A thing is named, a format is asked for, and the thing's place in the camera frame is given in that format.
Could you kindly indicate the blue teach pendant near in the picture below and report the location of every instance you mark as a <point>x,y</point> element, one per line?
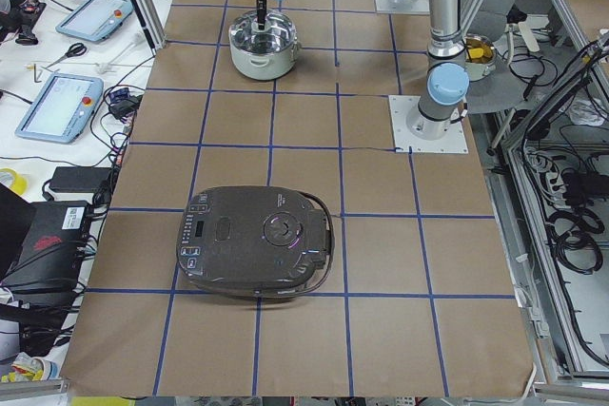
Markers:
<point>61,109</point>

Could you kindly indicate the black scissors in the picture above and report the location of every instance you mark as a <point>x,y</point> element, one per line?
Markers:
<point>74,50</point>

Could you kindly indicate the black power adapter brick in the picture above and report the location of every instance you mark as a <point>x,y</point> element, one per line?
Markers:
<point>78,179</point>

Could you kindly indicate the yellow tape roll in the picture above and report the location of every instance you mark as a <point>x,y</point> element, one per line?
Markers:
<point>13,181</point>

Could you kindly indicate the blue teach pendant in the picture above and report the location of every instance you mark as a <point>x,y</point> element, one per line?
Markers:
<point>61,109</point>
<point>96,20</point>

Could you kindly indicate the black rice cooker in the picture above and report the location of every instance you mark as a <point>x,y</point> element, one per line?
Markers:
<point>256,242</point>

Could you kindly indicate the pale green electric pot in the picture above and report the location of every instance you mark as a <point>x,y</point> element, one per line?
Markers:
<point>264,54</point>

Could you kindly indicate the blue teach pendant far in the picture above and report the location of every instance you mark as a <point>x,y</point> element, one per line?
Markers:
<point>96,20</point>

